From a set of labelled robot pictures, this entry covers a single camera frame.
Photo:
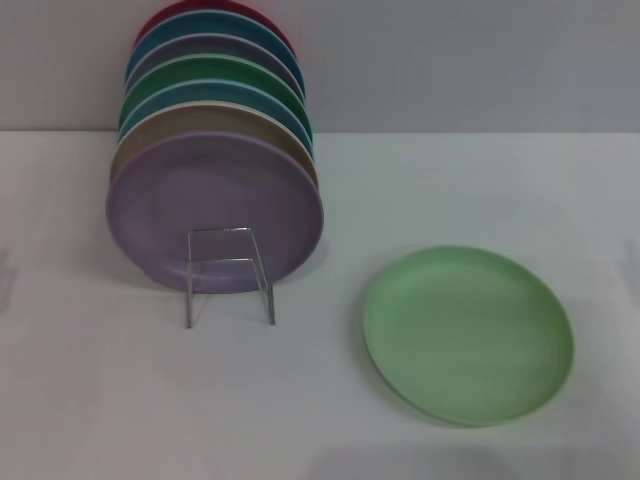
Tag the crimson red plate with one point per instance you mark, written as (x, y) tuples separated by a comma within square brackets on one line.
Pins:
[(165, 12)]

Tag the tan brown plate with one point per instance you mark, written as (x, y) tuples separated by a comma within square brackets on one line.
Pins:
[(200, 120)]

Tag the dark green plate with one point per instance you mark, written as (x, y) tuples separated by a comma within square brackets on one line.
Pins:
[(200, 67)]

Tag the light blue plate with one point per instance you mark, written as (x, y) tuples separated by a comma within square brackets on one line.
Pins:
[(200, 91)]

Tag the light green plate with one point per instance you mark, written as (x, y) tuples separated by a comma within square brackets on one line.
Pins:
[(465, 335)]

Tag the teal blue plate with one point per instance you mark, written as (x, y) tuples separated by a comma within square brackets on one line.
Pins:
[(200, 24)]

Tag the lilac plate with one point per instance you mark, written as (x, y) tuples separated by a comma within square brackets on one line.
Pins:
[(200, 200)]

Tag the grey purple plate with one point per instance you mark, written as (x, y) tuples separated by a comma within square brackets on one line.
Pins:
[(210, 45)]

